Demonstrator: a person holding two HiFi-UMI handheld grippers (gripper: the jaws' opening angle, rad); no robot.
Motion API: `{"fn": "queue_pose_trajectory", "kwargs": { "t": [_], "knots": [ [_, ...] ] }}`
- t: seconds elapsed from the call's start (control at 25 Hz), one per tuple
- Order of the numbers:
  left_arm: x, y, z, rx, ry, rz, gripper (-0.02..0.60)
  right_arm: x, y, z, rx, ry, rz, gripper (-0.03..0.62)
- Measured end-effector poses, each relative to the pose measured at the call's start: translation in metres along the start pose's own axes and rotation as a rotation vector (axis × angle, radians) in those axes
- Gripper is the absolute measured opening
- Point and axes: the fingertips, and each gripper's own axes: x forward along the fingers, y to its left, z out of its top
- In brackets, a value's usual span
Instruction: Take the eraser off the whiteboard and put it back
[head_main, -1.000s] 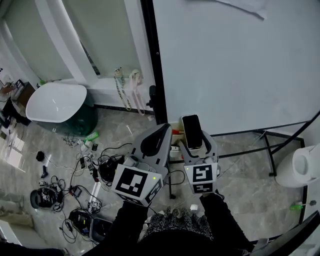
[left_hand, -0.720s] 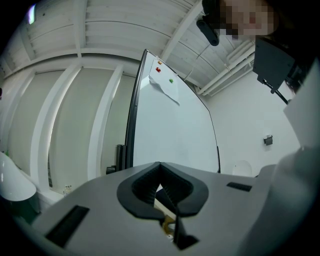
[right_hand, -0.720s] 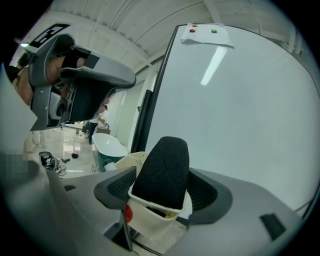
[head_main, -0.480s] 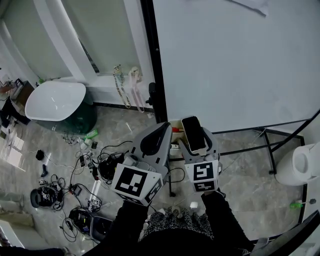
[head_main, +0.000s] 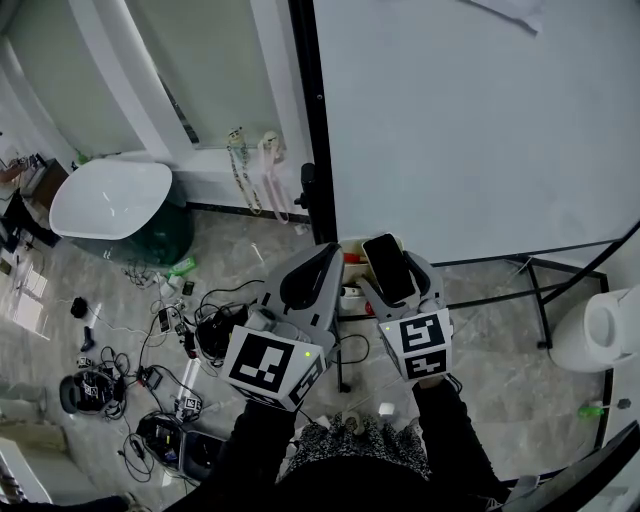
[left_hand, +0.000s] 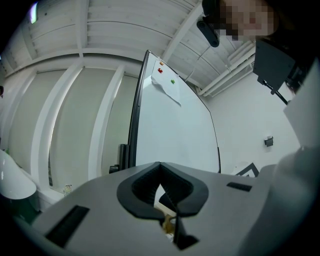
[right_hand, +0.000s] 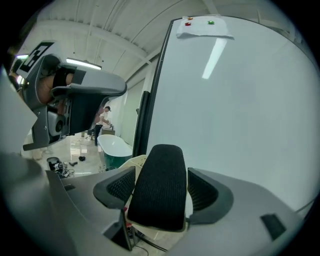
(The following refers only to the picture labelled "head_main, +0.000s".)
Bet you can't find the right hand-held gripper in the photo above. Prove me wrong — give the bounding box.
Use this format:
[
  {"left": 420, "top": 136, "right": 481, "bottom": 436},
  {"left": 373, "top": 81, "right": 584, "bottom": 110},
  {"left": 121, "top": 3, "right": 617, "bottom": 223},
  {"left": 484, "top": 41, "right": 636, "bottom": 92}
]
[{"left": 358, "top": 251, "right": 455, "bottom": 384}]

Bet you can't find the person's left forearm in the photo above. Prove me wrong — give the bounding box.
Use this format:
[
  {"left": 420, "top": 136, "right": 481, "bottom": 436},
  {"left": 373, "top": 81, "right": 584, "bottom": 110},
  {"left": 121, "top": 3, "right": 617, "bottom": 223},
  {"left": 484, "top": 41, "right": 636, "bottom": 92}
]
[{"left": 214, "top": 397, "right": 301, "bottom": 501}]

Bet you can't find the black and white whiteboard eraser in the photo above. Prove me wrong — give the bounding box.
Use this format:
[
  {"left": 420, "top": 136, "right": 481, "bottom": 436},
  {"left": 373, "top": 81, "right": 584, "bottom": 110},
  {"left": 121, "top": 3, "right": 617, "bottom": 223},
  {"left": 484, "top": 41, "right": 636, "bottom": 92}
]
[{"left": 360, "top": 232, "right": 418, "bottom": 307}]

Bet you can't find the black headset with tags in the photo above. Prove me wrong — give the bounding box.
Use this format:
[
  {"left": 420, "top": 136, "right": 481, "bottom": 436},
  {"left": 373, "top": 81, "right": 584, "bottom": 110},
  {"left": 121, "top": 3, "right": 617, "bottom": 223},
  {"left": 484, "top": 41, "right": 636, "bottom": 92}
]
[{"left": 58, "top": 368, "right": 126, "bottom": 419}]

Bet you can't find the green wet wipes packet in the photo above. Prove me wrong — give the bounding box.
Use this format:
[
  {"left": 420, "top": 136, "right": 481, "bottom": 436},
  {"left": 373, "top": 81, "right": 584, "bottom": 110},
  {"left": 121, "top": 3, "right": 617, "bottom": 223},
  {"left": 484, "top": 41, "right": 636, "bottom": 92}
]
[{"left": 167, "top": 255, "right": 197, "bottom": 277}]

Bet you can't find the black charger unit with cables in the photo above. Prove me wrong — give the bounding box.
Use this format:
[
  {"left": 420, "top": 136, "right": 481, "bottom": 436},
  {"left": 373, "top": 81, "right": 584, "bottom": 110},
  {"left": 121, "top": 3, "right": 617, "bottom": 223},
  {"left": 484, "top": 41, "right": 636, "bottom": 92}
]
[{"left": 194, "top": 304, "right": 251, "bottom": 361}]

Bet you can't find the whiteboard with black frame stand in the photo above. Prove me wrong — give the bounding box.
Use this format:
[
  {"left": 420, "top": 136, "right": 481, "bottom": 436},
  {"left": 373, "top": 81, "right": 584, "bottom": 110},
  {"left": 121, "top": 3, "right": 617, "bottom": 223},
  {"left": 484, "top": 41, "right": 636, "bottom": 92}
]
[{"left": 287, "top": 0, "right": 640, "bottom": 396}]

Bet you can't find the pink lanyard strap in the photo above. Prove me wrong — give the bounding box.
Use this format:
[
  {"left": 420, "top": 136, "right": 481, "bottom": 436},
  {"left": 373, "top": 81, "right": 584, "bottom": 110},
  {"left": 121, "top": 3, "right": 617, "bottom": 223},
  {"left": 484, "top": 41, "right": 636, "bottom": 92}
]
[{"left": 257, "top": 129, "right": 291, "bottom": 225}]

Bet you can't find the creased printed paper sheet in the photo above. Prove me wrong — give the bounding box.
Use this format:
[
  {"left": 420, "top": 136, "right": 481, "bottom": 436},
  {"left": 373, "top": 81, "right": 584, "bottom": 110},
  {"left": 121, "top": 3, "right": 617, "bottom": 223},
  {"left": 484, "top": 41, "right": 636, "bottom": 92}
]
[{"left": 459, "top": 0, "right": 545, "bottom": 36}]

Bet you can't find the white oval basin green base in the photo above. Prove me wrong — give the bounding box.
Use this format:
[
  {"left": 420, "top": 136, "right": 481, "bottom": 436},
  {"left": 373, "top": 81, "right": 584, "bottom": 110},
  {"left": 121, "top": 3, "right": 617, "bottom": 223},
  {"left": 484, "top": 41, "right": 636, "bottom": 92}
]
[{"left": 48, "top": 158, "right": 196, "bottom": 266}]

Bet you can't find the patterned lanyard strap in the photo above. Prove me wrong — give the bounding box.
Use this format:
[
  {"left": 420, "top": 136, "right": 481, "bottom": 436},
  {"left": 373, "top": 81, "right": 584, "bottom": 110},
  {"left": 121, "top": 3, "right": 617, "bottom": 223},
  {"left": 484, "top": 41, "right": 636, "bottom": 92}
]
[{"left": 227, "top": 126, "right": 264, "bottom": 216}]

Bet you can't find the person's black top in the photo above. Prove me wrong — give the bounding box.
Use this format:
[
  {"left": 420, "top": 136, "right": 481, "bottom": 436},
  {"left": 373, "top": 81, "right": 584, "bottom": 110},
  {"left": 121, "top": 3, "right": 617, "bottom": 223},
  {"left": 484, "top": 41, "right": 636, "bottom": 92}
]
[{"left": 164, "top": 457, "right": 511, "bottom": 512}]

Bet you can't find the cream marker holder box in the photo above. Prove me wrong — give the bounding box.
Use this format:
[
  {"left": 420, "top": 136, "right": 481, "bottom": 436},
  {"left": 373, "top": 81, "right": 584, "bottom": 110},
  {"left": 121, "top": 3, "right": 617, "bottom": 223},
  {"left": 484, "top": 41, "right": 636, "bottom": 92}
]
[{"left": 338, "top": 237, "right": 401, "bottom": 301}]

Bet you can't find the person's right forearm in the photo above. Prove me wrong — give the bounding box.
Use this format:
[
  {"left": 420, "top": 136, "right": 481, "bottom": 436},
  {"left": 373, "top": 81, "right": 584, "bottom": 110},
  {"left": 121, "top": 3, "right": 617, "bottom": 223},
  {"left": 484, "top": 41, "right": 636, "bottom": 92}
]
[{"left": 412, "top": 374, "right": 506, "bottom": 496}]

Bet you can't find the dark wooden cabinet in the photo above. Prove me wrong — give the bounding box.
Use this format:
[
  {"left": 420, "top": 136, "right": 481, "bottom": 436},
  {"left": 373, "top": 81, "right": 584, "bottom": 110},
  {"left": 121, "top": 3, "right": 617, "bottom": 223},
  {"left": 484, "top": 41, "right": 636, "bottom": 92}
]
[{"left": 22, "top": 158, "right": 70, "bottom": 211}]

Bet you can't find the white tube with tag block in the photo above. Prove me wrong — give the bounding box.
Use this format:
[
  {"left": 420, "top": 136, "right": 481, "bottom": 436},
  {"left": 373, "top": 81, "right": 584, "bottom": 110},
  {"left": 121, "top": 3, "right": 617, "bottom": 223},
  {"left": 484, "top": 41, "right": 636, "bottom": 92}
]
[{"left": 174, "top": 359, "right": 204, "bottom": 421}]

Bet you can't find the white open-lid toilet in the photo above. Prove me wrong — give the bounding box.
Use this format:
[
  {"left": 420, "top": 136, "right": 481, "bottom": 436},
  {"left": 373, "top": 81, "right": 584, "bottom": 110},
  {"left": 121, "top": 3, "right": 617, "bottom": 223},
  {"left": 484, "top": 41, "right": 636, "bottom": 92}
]
[{"left": 548, "top": 287, "right": 640, "bottom": 374}]

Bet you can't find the person's speckled garment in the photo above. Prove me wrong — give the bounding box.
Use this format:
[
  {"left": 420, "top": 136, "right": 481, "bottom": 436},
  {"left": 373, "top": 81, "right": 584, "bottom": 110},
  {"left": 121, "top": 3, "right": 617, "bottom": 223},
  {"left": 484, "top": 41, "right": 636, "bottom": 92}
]
[{"left": 287, "top": 412, "right": 431, "bottom": 481}]

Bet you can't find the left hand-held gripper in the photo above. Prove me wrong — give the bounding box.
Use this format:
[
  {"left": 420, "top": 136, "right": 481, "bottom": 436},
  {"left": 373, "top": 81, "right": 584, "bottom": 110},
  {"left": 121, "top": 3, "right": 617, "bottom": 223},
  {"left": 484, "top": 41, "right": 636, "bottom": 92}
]
[{"left": 219, "top": 243, "right": 345, "bottom": 413}]

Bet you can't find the black open equipment case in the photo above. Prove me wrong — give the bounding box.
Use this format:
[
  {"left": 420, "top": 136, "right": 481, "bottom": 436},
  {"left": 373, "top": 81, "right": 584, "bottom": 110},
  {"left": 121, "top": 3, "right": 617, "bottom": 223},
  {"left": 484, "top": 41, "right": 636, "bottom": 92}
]
[{"left": 137, "top": 412, "right": 226, "bottom": 481}]

